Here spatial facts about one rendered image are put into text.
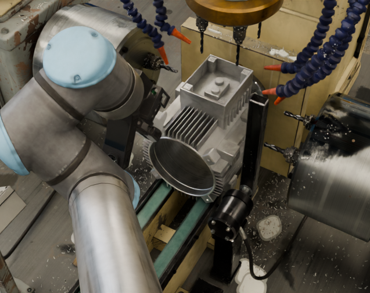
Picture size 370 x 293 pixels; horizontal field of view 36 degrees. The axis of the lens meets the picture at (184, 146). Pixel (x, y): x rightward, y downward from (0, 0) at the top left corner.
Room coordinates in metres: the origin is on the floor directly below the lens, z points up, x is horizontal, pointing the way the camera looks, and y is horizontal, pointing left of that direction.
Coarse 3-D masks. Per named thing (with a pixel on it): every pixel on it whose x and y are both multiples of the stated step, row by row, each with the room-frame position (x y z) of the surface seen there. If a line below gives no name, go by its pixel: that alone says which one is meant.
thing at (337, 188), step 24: (336, 96) 0.78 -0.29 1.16; (312, 120) 0.72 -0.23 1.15; (336, 120) 0.71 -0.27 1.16; (360, 120) 0.71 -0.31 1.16; (264, 144) 0.75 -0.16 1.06; (312, 144) 0.68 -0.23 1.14; (336, 144) 0.67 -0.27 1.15; (360, 144) 0.66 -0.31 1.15; (312, 168) 0.65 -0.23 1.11; (336, 168) 0.63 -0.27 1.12; (360, 168) 0.62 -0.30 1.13; (288, 192) 0.64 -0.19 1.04; (312, 192) 0.62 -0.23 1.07; (336, 192) 0.61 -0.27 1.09; (360, 192) 0.60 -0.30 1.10; (312, 216) 0.62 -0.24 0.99; (336, 216) 0.59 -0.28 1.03; (360, 216) 0.57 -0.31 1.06
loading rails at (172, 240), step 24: (240, 168) 0.81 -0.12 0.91; (168, 192) 0.74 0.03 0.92; (144, 216) 0.68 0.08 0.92; (168, 216) 0.73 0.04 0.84; (192, 216) 0.68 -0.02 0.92; (168, 240) 0.66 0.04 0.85; (192, 240) 0.62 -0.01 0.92; (168, 264) 0.56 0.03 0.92; (192, 264) 0.62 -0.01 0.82; (72, 288) 0.51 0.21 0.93; (168, 288) 0.54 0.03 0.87
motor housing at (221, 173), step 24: (192, 120) 0.77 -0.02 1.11; (216, 120) 0.77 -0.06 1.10; (240, 120) 0.81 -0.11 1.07; (144, 144) 0.77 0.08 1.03; (168, 144) 0.81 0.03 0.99; (192, 144) 0.71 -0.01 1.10; (216, 144) 0.74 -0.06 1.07; (240, 144) 0.75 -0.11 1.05; (168, 168) 0.77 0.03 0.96; (192, 168) 0.78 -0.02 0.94; (216, 168) 0.69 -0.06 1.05; (192, 192) 0.72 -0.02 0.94; (216, 192) 0.68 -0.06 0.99
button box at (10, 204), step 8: (0, 192) 0.62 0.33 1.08; (8, 192) 0.62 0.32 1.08; (0, 200) 0.60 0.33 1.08; (8, 200) 0.61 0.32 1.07; (16, 200) 0.61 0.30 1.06; (0, 208) 0.59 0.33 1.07; (8, 208) 0.60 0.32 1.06; (16, 208) 0.60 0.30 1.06; (0, 216) 0.58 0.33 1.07; (8, 216) 0.58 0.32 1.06; (16, 216) 0.59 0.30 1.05; (0, 224) 0.57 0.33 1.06; (8, 224) 0.57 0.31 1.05; (0, 232) 0.55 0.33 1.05
